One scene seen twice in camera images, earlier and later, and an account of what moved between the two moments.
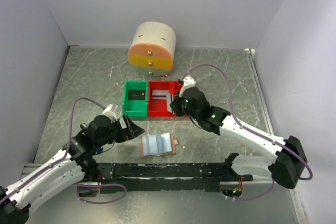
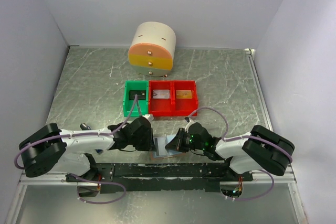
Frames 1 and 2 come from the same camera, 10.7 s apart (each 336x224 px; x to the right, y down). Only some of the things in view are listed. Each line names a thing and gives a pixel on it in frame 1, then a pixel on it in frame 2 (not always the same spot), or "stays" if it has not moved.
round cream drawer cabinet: x=151 y=52 stays
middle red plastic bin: x=158 y=107 stays
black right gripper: x=175 y=105 to x=177 y=144
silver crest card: x=169 y=97 to x=163 y=94
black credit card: x=136 y=95 stays
